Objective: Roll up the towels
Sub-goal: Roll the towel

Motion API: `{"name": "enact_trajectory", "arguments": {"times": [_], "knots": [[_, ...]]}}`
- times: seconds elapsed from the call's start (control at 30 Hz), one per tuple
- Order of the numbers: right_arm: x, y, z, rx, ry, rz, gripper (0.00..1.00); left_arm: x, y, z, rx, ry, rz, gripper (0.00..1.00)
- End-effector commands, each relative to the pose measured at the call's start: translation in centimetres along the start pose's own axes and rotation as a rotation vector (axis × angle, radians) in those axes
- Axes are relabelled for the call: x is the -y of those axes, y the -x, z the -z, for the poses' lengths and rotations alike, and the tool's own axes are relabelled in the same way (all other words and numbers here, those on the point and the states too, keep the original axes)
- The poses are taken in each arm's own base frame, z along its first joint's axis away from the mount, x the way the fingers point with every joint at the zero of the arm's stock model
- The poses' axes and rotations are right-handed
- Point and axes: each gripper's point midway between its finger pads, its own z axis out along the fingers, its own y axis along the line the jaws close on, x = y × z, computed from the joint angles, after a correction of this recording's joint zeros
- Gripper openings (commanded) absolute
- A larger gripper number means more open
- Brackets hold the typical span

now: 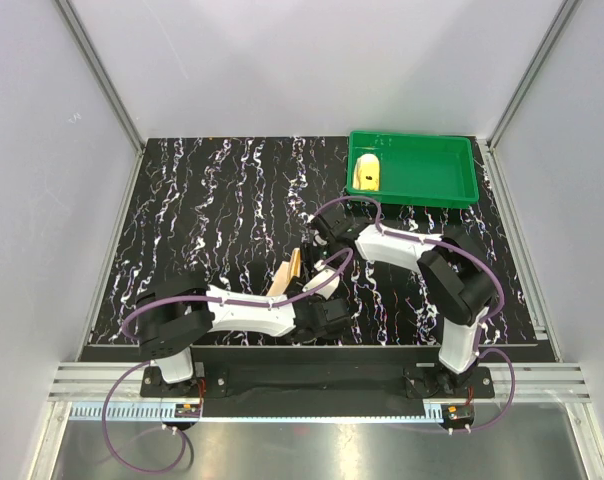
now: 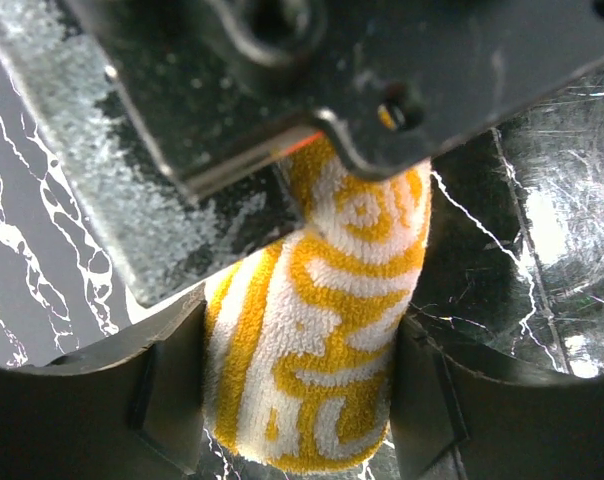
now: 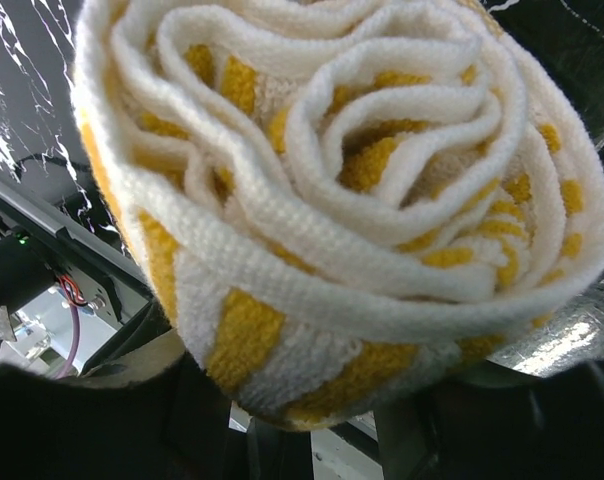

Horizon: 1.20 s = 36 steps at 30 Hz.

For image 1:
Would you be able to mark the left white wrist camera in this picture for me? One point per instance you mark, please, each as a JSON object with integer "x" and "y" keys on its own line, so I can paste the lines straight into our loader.
{"x": 323, "y": 283}

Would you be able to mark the yellow towel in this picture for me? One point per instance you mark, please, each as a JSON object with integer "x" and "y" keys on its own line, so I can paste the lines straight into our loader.
{"x": 366, "y": 173}

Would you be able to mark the green plastic bin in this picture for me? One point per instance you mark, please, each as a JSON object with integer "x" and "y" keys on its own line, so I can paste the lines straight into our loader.
{"x": 417, "y": 170}

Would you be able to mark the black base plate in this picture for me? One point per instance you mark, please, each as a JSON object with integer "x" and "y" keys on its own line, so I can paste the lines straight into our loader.
{"x": 305, "y": 382}

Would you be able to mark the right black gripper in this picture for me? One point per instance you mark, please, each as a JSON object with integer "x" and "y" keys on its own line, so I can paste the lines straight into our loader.
{"x": 309, "y": 256}

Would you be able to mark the orange striped towel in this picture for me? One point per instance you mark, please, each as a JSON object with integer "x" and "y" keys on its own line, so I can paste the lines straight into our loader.
{"x": 285, "y": 273}

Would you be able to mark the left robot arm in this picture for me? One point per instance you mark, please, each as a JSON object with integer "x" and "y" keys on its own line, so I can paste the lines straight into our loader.
{"x": 172, "y": 316}

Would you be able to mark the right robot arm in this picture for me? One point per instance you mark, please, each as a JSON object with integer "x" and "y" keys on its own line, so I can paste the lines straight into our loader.
{"x": 464, "y": 290}

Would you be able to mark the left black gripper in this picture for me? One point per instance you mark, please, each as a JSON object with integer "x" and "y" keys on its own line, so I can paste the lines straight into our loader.
{"x": 316, "y": 298}

